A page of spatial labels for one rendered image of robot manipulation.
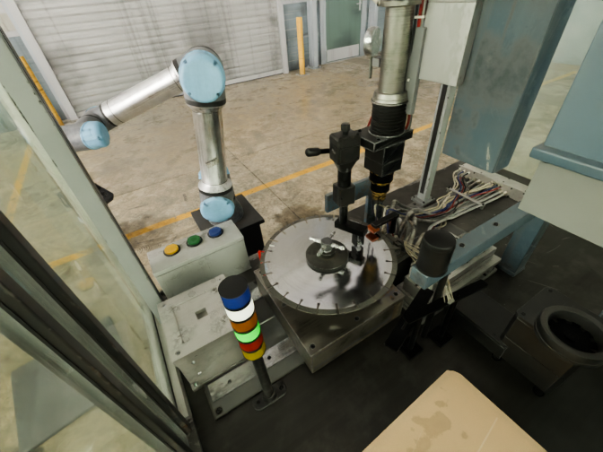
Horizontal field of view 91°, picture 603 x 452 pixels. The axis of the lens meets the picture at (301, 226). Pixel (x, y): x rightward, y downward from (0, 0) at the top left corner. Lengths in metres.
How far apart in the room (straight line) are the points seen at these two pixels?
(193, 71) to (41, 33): 5.52
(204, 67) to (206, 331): 0.66
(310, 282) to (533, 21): 0.59
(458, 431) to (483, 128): 0.61
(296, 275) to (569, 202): 0.52
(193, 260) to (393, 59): 0.73
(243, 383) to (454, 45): 0.82
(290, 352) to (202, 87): 0.74
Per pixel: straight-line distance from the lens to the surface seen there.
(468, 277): 1.01
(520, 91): 0.59
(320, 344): 0.75
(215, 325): 0.76
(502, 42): 0.60
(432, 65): 0.65
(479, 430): 0.85
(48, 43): 6.38
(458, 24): 0.62
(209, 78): 0.90
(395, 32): 0.64
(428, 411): 0.83
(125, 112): 1.13
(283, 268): 0.76
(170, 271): 0.96
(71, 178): 0.69
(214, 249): 0.95
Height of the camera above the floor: 1.51
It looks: 39 degrees down
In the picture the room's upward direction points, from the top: 5 degrees counter-clockwise
